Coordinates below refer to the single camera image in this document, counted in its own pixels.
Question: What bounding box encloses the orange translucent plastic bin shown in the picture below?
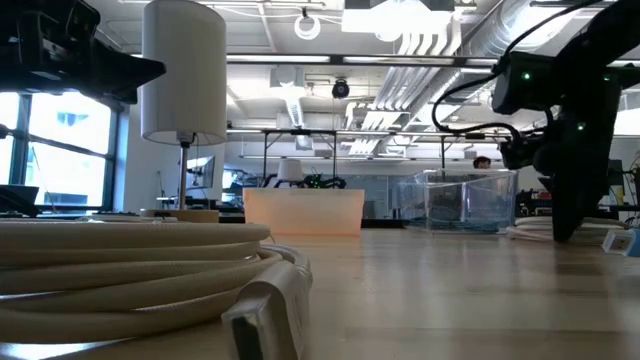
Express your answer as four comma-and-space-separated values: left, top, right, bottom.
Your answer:
242, 187, 366, 237

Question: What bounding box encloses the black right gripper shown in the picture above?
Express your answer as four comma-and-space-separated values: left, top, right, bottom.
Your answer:
532, 117, 621, 244

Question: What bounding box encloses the white blue USB cable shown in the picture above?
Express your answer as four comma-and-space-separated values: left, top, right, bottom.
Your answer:
507, 215, 640, 259

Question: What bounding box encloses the window with dark frame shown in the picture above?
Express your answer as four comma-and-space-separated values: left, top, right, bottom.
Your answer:
0, 90, 122, 212

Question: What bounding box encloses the small white lamp shade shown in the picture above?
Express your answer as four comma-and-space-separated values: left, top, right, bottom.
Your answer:
276, 158, 305, 183

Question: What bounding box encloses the white shade lamp, wooden base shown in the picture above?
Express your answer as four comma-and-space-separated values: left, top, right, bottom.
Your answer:
139, 0, 229, 224

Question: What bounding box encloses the clear plastic bin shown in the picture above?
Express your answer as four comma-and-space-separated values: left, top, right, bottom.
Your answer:
398, 168, 520, 235

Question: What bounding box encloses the black metal rig frame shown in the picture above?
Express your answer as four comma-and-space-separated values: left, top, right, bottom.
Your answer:
261, 128, 339, 189
439, 132, 504, 171

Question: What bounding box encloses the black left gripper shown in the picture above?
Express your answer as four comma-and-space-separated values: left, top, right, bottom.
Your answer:
0, 0, 167, 106

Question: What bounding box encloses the small grey screen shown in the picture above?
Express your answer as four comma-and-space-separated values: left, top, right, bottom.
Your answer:
185, 155, 217, 191

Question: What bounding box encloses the cream braided USB cable coil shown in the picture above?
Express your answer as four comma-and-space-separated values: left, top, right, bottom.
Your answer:
0, 218, 315, 360

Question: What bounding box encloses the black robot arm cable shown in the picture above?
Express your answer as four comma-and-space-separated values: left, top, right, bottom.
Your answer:
431, 0, 606, 146

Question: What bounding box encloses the overhead beam with light strips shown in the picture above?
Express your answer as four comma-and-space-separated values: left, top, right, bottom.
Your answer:
129, 52, 501, 69

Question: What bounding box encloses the black computer monitor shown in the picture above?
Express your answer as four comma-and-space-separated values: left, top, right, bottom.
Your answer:
606, 159, 625, 189

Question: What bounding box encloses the silver ventilation duct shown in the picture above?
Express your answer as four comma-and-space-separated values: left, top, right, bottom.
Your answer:
439, 0, 544, 104

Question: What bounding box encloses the white ring ceiling fixture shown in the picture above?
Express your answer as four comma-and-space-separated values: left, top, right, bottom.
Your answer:
293, 13, 323, 42

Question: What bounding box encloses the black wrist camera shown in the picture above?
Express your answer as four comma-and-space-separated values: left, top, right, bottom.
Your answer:
499, 135, 545, 172

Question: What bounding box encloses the dark laptop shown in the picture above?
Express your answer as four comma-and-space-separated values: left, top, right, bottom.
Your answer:
0, 184, 41, 218

